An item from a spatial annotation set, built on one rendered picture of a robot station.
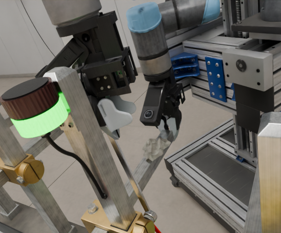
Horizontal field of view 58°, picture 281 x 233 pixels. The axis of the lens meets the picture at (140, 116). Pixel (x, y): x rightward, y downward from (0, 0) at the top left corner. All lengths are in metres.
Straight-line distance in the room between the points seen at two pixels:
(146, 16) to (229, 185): 1.04
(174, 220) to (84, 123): 1.27
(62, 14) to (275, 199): 0.33
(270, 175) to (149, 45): 0.40
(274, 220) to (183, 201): 1.35
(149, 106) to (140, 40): 0.15
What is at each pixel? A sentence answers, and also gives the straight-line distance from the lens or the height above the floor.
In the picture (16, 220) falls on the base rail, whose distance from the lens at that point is 0.92.
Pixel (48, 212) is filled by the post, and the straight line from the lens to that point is 0.68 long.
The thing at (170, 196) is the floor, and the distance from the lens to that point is 1.68.
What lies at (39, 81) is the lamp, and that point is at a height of 1.17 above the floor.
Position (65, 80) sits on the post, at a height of 1.15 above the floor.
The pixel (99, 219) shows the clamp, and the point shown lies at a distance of 0.52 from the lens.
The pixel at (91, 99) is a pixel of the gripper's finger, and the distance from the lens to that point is 0.39.
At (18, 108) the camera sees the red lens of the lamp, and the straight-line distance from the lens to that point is 0.29.
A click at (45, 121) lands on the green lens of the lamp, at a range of 0.30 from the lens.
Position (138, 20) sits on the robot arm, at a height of 1.16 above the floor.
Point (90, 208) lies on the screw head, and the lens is 0.53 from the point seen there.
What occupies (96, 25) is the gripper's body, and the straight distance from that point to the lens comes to 0.37.
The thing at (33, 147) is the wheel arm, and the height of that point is 0.95.
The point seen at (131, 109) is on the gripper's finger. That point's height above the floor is 1.04.
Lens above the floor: 1.24
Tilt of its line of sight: 29 degrees down
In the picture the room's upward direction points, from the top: 17 degrees counter-clockwise
